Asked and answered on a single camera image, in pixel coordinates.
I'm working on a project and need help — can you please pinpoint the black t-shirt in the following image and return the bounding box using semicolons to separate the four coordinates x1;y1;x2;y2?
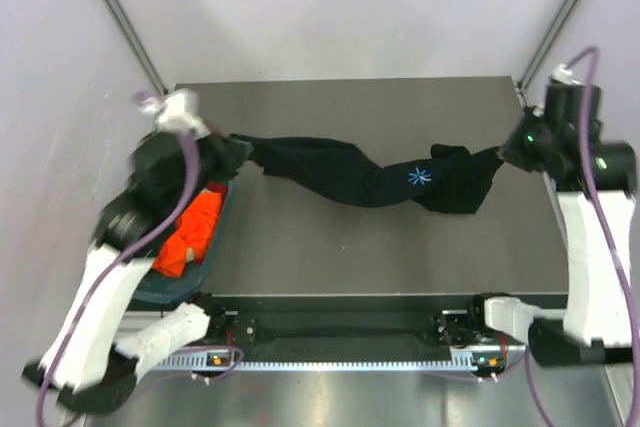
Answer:
231;134;503;215

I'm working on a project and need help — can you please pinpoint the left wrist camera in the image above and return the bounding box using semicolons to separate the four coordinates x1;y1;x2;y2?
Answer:
135;89;210;139

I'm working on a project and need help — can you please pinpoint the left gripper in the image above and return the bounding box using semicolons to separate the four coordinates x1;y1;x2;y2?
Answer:
169;119;251;214

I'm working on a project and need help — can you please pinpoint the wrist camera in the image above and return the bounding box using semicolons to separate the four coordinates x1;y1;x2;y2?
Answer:
543;63;585;128
135;89;210;139

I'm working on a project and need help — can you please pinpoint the slotted cable duct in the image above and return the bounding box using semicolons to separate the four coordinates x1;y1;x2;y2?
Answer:
154;349;481;373

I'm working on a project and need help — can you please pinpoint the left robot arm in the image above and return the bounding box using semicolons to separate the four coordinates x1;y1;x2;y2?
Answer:
22;131;251;415

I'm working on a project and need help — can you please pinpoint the right corner aluminium post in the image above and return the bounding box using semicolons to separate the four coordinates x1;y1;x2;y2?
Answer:
515;0;581;93

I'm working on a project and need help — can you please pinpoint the orange t-shirt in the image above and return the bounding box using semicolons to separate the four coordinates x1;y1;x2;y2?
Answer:
151;189;225;278

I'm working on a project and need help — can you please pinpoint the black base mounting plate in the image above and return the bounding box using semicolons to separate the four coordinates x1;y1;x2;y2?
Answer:
202;294;496;364

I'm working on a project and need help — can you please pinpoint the teal plastic basket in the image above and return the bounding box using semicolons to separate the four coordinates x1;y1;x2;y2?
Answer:
132;180;235;305

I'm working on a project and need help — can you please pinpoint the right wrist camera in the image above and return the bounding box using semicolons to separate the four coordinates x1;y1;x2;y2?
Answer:
543;63;585;128

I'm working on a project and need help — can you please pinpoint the corner aluminium post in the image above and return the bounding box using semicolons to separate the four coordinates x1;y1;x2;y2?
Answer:
515;0;581;93
102;0;168;93

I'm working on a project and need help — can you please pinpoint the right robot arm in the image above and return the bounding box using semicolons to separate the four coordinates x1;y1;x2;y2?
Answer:
466;80;637;367

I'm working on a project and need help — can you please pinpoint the left corner aluminium post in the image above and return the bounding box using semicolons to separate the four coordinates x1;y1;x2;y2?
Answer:
102;0;168;93

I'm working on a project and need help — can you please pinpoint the aluminium frame rail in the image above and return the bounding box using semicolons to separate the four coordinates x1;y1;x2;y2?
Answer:
117;310;596;348

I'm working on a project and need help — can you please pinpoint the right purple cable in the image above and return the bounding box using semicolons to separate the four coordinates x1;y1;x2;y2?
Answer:
522;46;640;427

